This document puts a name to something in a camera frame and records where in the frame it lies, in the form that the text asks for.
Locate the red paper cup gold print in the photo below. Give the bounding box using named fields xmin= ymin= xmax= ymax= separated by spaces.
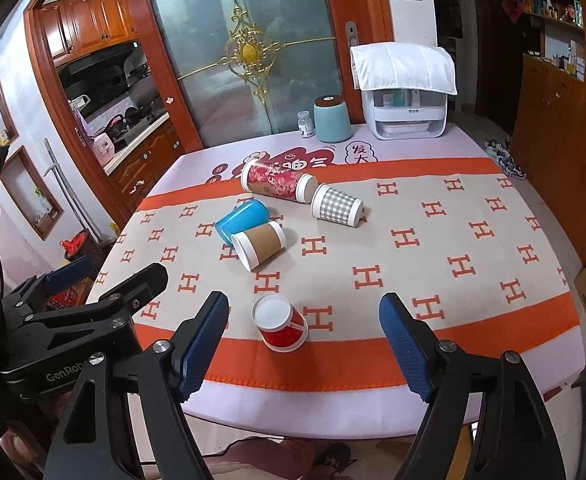
xmin=252 ymin=294 xmax=308 ymax=353

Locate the brown sleeve paper cup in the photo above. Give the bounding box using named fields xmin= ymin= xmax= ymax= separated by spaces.
xmin=231 ymin=221 xmax=286 ymax=271

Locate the blue plastic cup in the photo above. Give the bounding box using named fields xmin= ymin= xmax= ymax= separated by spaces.
xmin=215 ymin=198 xmax=270 ymax=246

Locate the red floral paper cup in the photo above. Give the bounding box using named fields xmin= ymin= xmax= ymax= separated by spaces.
xmin=240 ymin=158 xmax=319 ymax=204

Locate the grey checked paper cup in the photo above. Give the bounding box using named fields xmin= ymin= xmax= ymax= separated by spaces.
xmin=311 ymin=184 xmax=364 ymax=228

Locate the orange H pattern blanket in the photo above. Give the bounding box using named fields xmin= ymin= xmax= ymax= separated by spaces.
xmin=92 ymin=158 xmax=585 ymax=392

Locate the teal ceramic canister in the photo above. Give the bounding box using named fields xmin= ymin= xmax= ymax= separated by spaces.
xmin=314 ymin=96 xmax=351 ymax=143

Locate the glass door gold ornament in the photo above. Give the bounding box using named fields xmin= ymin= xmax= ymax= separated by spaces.
xmin=151 ymin=0 xmax=343 ymax=148

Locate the brown wooden cabinet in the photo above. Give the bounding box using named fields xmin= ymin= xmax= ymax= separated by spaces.
xmin=512 ymin=0 xmax=586 ymax=261

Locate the white desktop appliance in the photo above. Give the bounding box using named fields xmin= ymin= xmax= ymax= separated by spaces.
xmin=361 ymin=89 xmax=448 ymax=141

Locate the white folded cloth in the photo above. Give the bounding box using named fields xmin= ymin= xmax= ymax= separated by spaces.
xmin=350 ymin=42 xmax=458 ymax=96

